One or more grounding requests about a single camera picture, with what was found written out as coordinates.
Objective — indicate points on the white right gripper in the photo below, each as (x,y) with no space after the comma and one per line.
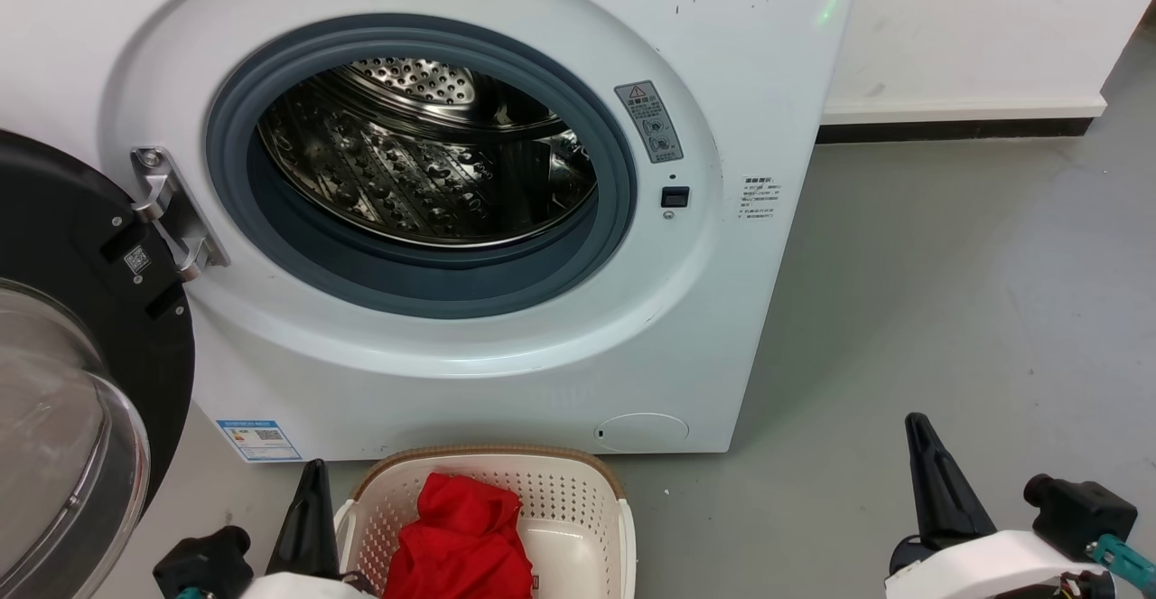
(984,567)

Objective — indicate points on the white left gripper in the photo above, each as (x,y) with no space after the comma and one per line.
(289,588)

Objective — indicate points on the red garment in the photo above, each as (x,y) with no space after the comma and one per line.
(461,536)

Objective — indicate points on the cream plastic laundry basket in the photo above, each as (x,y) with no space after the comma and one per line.
(578,509)

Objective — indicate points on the stainless steel washing machine drum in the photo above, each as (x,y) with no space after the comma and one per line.
(406,174)

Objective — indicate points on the black washing machine door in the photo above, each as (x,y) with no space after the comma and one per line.
(63,219)

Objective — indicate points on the blue energy label sticker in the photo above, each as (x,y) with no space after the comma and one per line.
(259,440)

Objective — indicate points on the white front-load washing machine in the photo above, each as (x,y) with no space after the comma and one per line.
(750,310)

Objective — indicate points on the grey rubber door gasket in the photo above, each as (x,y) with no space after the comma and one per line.
(433,283)

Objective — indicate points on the round white filter cover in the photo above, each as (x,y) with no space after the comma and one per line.
(641,432)

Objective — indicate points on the QR code sticker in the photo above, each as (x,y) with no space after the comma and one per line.
(137,259)

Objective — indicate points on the silver door hinge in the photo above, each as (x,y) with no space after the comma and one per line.
(176,210)

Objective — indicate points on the small white text sticker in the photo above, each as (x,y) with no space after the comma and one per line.
(761,197)

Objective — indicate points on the black door latch slot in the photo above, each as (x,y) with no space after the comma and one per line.
(675,197)

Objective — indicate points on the grey warning sticker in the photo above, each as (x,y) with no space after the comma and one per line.
(649,122)

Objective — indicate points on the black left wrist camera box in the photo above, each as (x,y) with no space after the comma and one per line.
(203,565)

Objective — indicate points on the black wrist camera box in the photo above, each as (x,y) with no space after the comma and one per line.
(203,565)
(1079,509)

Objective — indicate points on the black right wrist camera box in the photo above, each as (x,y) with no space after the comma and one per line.
(1079,509)

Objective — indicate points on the white and black wall baseboard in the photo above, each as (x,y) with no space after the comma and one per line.
(962,113)

